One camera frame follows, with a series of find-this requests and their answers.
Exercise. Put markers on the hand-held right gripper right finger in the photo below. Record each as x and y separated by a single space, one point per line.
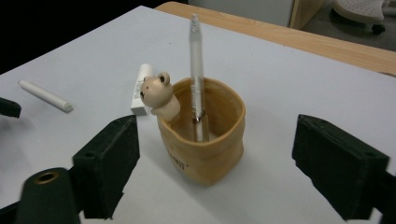
339 168

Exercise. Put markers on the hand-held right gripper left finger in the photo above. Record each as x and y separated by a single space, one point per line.
106 161

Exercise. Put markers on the white marker pen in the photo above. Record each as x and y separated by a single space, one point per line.
46 96

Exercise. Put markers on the white tube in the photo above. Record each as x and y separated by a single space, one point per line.
140 93

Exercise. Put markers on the tan pen holder with bear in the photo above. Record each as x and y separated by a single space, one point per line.
205 161

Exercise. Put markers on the clear pen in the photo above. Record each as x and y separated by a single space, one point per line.
196 62

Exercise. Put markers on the black curtain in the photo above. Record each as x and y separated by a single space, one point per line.
46 25

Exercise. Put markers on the wooden table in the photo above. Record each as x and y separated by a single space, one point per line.
311 39

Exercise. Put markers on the white chair base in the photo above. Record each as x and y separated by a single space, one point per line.
358 11

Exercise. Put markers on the light wooden desk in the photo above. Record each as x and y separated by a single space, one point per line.
305 12

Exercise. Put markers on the white cabinet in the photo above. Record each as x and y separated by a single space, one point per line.
243 9

